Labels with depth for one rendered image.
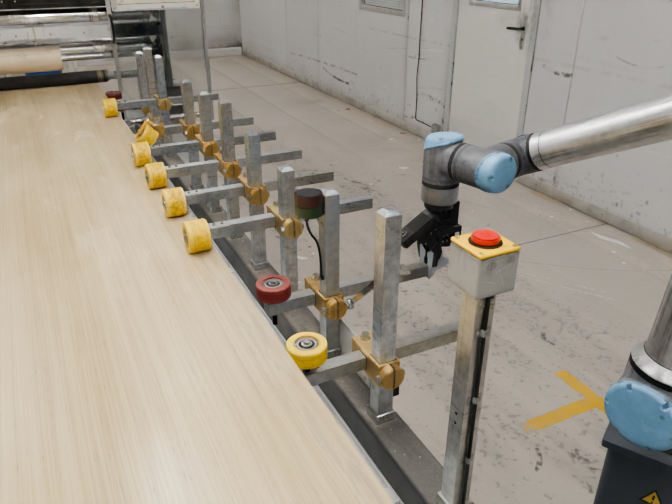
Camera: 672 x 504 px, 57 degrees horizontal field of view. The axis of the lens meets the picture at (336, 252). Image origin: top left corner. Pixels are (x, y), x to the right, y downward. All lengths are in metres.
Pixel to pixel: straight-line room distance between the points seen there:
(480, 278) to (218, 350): 0.56
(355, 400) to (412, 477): 0.24
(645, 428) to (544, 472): 1.00
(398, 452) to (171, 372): 0.47
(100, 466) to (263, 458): 0.24
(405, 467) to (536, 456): 1.16
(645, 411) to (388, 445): 0.49
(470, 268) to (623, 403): 0.57
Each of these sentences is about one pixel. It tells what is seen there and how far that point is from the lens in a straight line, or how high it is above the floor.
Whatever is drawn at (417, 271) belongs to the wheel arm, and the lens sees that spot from 1.57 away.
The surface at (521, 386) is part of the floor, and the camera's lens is 2.65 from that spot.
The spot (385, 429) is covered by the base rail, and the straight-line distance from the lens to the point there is 1.32.
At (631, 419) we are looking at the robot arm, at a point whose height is 0.77.
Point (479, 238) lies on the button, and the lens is 0.87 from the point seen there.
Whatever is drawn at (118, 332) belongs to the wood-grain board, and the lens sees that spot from 1.31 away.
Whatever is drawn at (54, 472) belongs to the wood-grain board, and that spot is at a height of 0.90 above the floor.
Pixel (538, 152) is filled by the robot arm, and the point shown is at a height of 1.18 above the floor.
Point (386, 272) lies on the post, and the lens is 1.13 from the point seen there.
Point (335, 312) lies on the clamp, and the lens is 1.41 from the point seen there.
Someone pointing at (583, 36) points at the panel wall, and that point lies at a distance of 4.32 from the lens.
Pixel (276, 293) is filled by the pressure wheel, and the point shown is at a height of 0.90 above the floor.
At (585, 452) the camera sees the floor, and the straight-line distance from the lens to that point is 2.43.
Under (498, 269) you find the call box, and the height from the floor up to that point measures 1.19.
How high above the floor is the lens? 1.59
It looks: 27 degrees down
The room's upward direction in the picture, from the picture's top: straight up
